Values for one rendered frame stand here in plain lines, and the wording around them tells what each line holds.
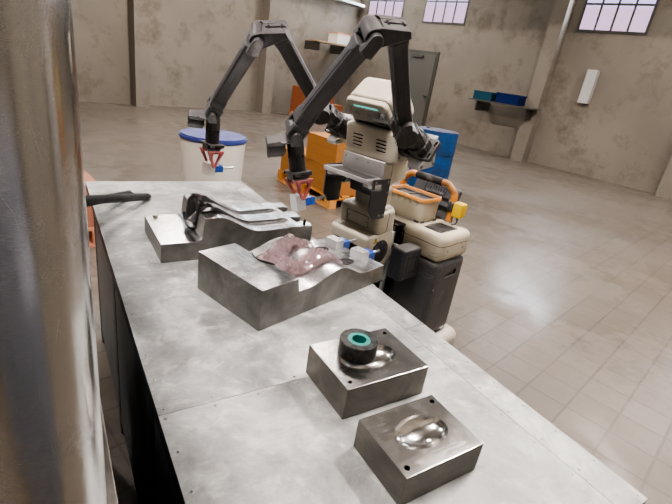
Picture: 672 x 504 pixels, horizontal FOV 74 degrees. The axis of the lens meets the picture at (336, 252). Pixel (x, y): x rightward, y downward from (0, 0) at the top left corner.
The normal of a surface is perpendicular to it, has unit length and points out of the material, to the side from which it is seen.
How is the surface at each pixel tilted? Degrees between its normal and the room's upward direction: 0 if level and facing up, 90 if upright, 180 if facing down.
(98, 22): 90
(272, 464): 0
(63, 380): 90
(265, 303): 90
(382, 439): 0
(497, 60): 90
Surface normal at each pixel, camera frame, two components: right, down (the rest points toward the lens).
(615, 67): -0.71, 0.17
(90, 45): 0.69, 0.36
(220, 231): 0.51, 0.39
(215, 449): 0.15, -0.91
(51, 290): 0.85, 0.31
